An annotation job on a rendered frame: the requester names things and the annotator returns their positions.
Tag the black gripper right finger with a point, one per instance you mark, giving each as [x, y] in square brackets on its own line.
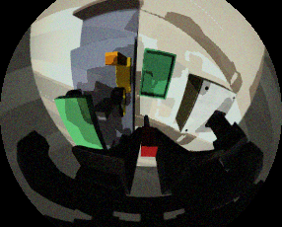
[173, 161]

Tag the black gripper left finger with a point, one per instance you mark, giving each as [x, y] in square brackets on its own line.
[120, 160]

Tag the small green trolley with black wheels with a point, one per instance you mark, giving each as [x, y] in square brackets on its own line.
[80, 117]

